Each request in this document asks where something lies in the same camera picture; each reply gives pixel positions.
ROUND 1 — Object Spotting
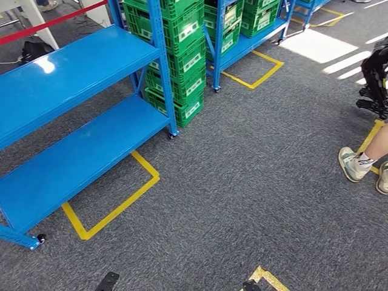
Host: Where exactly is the blue metal shelf rack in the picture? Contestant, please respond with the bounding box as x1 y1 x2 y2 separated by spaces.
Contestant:
0 0 180 250
203 0 296 94
291 0 333 31

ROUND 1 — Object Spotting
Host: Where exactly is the green plastic crate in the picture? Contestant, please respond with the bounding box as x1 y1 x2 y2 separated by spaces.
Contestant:
143 86 204 129
204 3 244 41
122 2 205 57
205 28 242 63
244 0 280 15
240 8 281 39
145 64 207 107
124 0 204 13
148 38 207 85

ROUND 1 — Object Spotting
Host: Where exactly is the black robot right foot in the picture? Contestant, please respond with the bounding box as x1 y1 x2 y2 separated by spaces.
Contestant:
242 279 262 291

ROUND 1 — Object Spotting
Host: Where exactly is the black robot foot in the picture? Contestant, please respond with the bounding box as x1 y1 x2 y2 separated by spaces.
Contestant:
242 279 262 291
94 272 120 291

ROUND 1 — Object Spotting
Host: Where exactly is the yellow floor tape square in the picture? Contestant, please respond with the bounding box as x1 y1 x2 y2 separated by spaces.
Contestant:
357 119 386 175
239 265 290 291

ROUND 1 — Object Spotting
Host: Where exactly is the black robot left foot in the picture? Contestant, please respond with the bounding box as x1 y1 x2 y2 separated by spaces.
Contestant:
94 272 120 291

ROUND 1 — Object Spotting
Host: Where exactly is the white table leg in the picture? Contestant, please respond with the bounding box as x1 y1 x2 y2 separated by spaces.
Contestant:
80 0 113 28
19 0 60 51

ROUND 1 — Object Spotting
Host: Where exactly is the person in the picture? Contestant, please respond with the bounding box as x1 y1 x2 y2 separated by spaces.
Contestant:
337 120 388 196
36 0 60 13

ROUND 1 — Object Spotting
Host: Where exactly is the red barrier belt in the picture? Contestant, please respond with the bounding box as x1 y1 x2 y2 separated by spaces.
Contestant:
0 0 108 47

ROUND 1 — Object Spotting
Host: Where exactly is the black bag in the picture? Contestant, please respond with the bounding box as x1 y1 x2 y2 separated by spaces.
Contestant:
20 40 56 65

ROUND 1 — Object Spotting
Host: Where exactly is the black mechanical frame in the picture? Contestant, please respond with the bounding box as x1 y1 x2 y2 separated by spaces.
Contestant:
356 36 388 121

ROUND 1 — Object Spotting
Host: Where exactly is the white floor cable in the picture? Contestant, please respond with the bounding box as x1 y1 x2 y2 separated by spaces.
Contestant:
0 55 24 66

